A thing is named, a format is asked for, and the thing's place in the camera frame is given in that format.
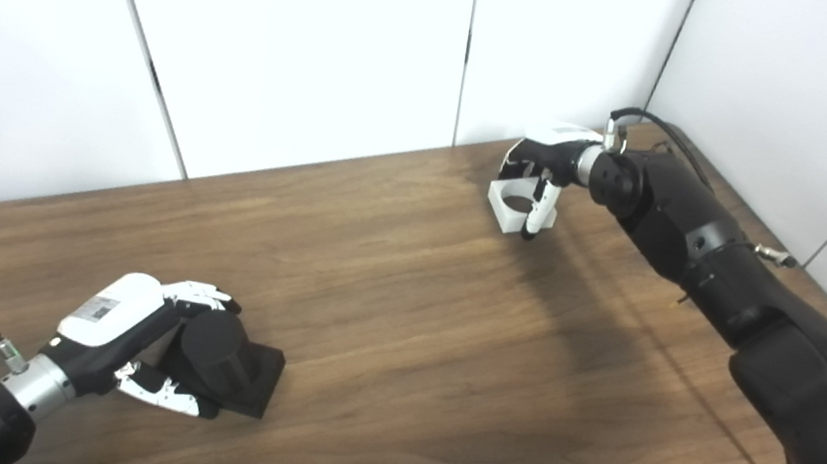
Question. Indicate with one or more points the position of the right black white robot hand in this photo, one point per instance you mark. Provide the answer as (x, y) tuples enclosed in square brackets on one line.
[(551, 154)]

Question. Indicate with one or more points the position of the black peg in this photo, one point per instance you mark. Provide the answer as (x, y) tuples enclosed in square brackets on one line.
[(236, 368)]

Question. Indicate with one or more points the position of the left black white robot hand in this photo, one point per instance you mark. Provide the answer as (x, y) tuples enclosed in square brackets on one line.
[(107, 311)]

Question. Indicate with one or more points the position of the white square piece with hole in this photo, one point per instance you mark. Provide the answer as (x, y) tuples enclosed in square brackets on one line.
[(504, 213)]

